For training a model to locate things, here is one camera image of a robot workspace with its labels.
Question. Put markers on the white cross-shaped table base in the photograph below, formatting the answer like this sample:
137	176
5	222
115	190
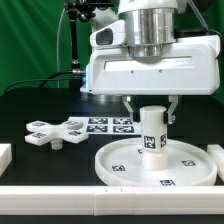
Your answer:
43	132

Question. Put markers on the black camera stand pole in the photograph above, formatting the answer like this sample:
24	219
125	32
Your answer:
82	10

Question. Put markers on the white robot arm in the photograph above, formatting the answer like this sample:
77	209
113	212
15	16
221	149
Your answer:
139	54

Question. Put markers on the white round table top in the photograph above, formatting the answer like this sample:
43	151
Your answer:
120	164

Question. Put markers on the white right fence block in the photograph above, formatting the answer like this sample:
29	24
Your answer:
216	152

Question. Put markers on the white sheet with markers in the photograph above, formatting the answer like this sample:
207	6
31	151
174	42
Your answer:
108	125

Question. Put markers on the white fence block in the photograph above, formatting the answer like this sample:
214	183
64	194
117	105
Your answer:
5	157
216	152

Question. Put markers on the white front fence rail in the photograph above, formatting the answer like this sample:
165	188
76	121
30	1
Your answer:
104	200

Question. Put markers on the white left fence block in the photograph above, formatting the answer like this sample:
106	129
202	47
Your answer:
5	157

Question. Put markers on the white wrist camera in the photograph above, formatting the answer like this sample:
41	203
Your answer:
111	36

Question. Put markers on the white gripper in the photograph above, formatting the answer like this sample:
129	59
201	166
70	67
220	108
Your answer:
186	67

